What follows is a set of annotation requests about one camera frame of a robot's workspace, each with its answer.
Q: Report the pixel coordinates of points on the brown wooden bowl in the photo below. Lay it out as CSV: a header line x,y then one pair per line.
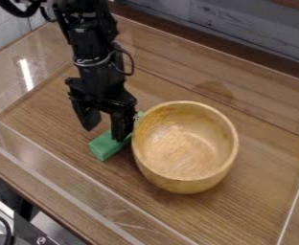
x,y
185,145

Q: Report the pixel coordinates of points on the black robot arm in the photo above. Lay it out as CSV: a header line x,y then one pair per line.
x,y
86,23

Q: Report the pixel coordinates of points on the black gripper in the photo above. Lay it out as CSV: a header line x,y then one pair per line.
x,y
98,91

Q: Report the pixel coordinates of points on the clear acrylic tray wall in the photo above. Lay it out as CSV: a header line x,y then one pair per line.
x,y
100,198

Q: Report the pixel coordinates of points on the black metal bracket with bolt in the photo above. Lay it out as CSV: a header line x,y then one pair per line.
x,y
28,234

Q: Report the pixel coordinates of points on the green rectangular block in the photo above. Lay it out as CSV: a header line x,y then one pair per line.
x,y
104,147

